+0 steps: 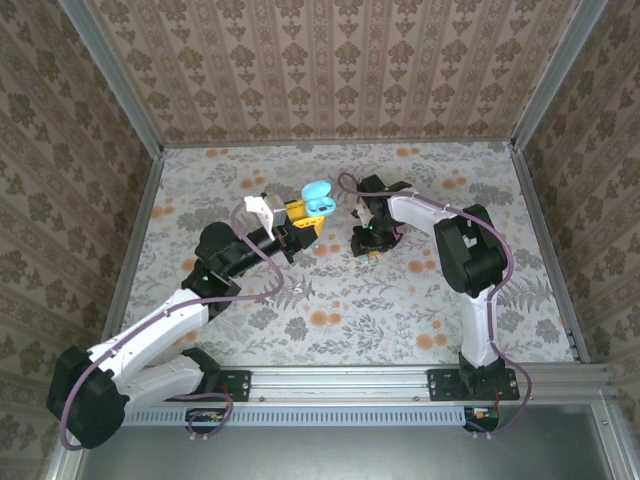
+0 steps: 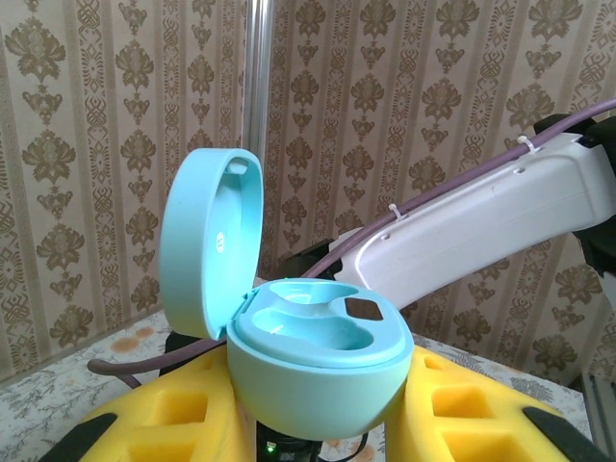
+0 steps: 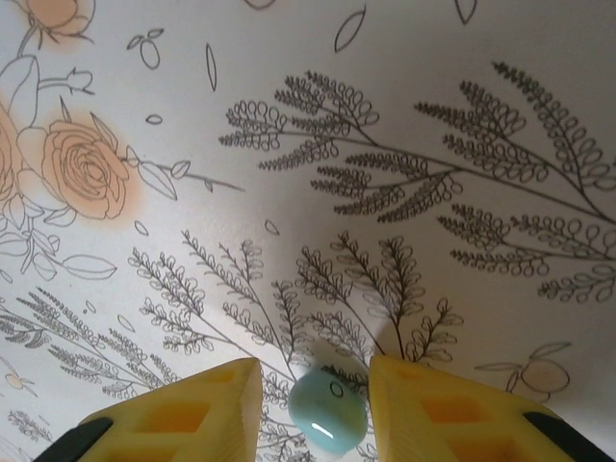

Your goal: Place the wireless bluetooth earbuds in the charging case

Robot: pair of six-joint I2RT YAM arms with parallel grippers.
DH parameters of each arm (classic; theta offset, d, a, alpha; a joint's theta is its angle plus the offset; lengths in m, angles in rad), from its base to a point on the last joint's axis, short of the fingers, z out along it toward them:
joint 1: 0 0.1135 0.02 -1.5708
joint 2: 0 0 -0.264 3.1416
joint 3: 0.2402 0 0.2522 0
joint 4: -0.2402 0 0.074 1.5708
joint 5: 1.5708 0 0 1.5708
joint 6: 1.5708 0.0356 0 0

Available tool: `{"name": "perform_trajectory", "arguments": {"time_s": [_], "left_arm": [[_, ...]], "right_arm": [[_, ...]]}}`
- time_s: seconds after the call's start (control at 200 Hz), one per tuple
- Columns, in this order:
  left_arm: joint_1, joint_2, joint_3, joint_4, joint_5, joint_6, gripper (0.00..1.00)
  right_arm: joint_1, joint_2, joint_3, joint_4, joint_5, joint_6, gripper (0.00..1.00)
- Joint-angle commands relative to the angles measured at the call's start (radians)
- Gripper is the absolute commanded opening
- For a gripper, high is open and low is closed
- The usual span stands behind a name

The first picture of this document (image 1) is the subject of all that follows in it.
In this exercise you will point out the small black controller board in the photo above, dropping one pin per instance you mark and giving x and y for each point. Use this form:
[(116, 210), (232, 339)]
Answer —
[(482, 416), (205, 416)]

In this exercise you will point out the aluminium side frame rail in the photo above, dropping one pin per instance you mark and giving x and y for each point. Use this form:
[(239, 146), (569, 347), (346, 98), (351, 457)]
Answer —
[(142, 220), (531, 190)]

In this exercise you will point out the blue earbuds charging case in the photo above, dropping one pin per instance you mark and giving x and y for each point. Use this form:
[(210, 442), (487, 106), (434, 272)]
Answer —
[(315, 192)]

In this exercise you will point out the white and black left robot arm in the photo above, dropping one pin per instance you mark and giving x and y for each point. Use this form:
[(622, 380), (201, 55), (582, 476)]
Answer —
[(150, 335)]

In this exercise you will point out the grey metal panel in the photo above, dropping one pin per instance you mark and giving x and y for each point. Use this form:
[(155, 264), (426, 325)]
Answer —
[(350, 455)]

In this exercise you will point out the aluminium back frame rail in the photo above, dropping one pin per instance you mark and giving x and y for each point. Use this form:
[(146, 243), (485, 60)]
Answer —
[(300, 144)]

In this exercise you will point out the aluminium corner post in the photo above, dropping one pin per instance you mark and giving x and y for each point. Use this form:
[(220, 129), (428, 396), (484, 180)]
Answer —
[(110, 75), (560, 75)]

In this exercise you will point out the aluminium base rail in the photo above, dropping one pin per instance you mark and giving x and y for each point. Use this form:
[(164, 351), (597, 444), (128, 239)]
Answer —
[(340, 385)]

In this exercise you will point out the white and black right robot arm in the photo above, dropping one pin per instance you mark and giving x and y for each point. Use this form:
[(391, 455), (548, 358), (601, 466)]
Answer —
[(480, 330)]

